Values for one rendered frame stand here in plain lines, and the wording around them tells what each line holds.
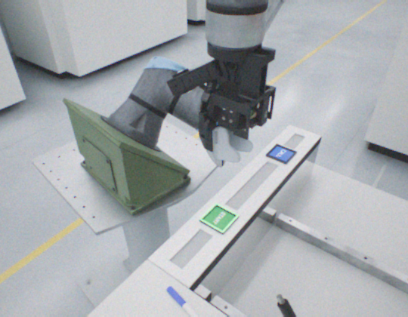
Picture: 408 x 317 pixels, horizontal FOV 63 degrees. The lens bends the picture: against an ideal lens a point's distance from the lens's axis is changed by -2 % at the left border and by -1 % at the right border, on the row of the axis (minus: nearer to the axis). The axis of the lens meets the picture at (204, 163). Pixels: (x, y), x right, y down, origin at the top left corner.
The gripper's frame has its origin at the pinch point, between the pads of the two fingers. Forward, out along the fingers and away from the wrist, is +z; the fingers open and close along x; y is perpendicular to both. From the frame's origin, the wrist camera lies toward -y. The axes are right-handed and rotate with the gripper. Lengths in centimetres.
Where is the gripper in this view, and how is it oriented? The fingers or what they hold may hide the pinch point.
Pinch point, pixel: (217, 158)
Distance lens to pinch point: 57.2
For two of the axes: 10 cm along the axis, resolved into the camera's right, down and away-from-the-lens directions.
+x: 6.0, -5.0, 6.2
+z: 0.0, 7.8, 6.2
